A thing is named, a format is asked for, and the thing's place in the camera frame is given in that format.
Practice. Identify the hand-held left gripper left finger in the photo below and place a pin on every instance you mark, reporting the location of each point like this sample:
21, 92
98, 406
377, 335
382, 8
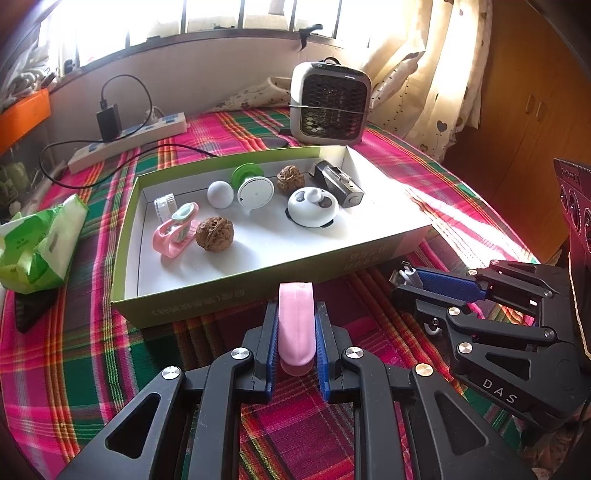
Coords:
272, 355

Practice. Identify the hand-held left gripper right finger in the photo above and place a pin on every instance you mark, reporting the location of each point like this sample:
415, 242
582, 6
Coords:
322, 355

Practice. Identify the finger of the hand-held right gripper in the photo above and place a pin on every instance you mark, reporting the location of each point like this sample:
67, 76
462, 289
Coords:
489, 323
452, 284

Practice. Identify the plain pink clip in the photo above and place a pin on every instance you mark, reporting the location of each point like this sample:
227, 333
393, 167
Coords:
295, 323

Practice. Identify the green cardboard box tray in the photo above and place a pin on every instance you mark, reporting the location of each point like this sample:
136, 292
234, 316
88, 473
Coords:
207, 304

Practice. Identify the brown walnut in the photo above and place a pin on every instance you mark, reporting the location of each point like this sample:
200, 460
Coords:
214, 234
290, 177

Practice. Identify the white panda-shaped gadget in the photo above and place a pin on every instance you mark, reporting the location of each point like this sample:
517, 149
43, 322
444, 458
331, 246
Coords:
311, 210

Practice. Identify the black rectangular device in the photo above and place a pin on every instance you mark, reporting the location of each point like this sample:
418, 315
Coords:
341, 187

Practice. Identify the pink clip with teal insert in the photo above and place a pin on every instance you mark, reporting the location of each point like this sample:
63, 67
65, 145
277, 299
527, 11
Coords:
168, 240

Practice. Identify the green and white round gadget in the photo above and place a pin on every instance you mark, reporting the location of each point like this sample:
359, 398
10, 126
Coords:
256, 191

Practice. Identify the white ball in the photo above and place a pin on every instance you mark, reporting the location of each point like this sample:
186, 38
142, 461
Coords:
219, 195

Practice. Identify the plaid blanket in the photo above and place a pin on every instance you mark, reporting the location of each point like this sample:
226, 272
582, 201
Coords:
92, 346

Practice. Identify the wooden cabinet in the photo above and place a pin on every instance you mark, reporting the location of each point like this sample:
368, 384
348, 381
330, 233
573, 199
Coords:
531, 115

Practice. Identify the white desktop fan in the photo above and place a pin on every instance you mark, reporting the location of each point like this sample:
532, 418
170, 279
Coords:
330, 108

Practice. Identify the cream heart-print curtain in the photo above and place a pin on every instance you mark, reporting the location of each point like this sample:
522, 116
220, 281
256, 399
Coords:
438, 69

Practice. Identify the black flat case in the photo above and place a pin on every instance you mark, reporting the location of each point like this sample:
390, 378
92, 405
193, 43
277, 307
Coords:
32, 309

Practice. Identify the green tissue pack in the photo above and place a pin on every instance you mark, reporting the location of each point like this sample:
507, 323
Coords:
41, 249

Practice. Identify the white power strip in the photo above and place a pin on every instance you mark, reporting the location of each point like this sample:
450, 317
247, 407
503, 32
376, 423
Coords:
138, 136

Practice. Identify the black charger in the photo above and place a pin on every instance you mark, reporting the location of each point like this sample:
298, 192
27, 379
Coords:
108, 122

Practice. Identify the black window latch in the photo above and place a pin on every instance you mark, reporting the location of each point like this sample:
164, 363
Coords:
304, 37

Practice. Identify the clear plastic storage bin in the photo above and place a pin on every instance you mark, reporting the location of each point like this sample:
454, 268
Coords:
14, 180

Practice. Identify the orange box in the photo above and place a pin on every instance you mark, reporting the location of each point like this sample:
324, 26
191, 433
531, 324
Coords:
27, 115

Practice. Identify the barred window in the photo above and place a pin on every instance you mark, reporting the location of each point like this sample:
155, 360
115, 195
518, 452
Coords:
207, 18

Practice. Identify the pile of bags and papers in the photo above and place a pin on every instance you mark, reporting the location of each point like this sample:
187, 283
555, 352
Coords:
27, 78

